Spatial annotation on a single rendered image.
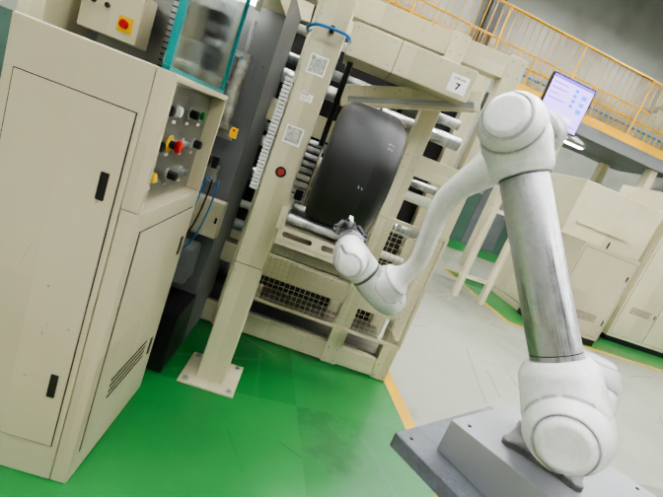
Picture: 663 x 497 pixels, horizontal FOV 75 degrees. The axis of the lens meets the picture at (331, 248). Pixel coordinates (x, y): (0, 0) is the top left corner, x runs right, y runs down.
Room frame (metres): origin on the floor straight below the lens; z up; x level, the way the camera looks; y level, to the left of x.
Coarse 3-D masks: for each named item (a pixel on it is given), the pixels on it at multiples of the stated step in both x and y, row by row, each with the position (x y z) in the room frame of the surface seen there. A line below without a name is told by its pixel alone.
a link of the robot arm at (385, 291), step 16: (480, 160) 1.12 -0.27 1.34; (464, 176) 1.14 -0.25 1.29; (480, 176) 1.12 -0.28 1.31; (448, 192) 1.15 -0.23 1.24; (464, 192) 1.14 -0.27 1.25; (432, 208) 1.18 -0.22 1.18; (448, 208) 1.17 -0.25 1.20; (432, 224) 1.18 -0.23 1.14; (432, 240) 1.20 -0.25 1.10; (416, 256) 1.22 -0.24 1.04; (384, 272) 1.26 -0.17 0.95; (400, 272) 1.25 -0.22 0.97; (416, 272) 1.24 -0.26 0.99; (368, 288) 1.24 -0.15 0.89; (384, 288) 1.23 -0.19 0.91; (400, 288) 1.24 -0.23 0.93; (384, 304) 1.25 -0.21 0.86; (400, 304) 1.26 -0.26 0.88
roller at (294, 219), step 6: (294, 216) 1.76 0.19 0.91; (300, 216) 1.78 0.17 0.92; (288, 222) 1.77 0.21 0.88; (294, 222) 1.76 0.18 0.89; (300, 222) 1.76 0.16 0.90; (306, 222) 1.77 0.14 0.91; (312, 222) 1.77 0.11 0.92; (306, 228) 1.77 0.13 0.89; (312, 228) 1.77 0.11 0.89; (318, 228) 1.77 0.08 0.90; (324, 228) 1.77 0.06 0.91; (330, 228) 1.78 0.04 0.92; (324, 234) 1.78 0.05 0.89; (330, 234) 1.77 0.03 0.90; (336, 234) 1.78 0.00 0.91; (336, 240) 1.79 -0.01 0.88
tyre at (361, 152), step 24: (336, 120) 1.79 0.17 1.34; (360, 120) 1.73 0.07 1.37; (384, 120) 1.79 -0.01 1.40; (336, 144) 1.68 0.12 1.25; (360, 144) 1.68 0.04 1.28; (384, 144) 1.70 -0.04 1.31; (336, 168) 1.65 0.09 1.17; (360, 168) 1.66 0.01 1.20; (384, 168) 1.68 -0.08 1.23; (312, 192) 1.72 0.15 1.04; (336, 192) 1.67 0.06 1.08; (360, 192) 1.67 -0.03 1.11; (384, 192) 1.69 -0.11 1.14; (312, 216) 1.78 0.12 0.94; (336, 216) 1.72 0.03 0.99; (360, 216) 1.70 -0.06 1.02
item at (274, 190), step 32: (352, 0) 1.83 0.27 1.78; (320, 32) 1.82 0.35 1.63; (320, 96) 1.83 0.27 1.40; (288, 160) 1.83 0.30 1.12; (288, 192) 1.83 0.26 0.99; (256, 224) 1.82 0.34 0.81; (256, 256) 1.83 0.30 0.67; (256, 288) 1.84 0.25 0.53; (224, 320) 1.82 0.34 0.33; (224, 352) 1.83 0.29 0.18
